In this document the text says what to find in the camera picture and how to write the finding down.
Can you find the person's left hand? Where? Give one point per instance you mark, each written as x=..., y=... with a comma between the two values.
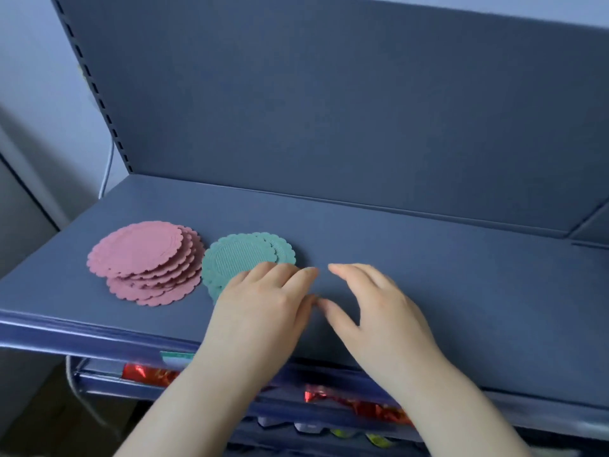
x=257, y=328

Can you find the person's right hand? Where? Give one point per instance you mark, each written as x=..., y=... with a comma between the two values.
x=399, y=337

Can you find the stack of green coasters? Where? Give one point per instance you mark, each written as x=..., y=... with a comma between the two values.
x=238, y=254

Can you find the stack of pink coasters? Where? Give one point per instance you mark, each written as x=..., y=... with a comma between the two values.
x=135, y=247

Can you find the person's left forearm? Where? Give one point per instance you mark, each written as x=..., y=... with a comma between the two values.
x=190, y=418

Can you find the red foil snack packet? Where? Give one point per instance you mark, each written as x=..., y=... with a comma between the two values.
x=366, y=409
x=147, y=375

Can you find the green white shelf label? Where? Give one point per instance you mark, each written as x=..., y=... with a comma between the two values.
x=176, y=359

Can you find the row of small hanging goods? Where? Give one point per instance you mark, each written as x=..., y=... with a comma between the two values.
x=342, y=432

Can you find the black slotted shelf upright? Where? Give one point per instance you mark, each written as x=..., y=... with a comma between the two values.
x=92, y=85
x=587, y=218

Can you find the dark blue shelf back panel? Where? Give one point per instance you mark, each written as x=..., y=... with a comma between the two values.
x=333, y=99

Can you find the clear shelf edge rail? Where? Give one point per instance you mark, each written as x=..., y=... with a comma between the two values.
x=71, y=330
x=119, y=383

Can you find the pale grey door frame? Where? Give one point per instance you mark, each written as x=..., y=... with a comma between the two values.
x=28, y=180

